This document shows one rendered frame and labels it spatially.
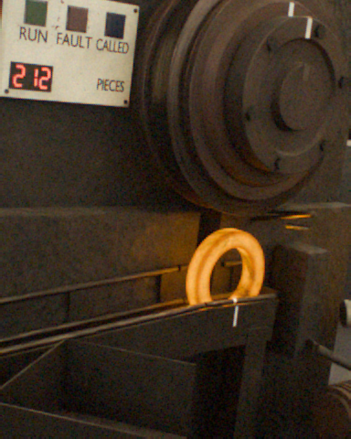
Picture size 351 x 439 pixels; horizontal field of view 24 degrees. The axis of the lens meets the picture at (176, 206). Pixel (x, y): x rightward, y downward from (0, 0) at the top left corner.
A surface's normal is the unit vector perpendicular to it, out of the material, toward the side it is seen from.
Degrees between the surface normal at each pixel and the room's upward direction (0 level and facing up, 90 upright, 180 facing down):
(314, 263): 90
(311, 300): 90
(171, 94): 90
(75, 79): 90
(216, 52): 71
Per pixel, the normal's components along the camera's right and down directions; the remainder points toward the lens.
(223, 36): -0.24, -0.33
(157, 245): 0.65, 0.20
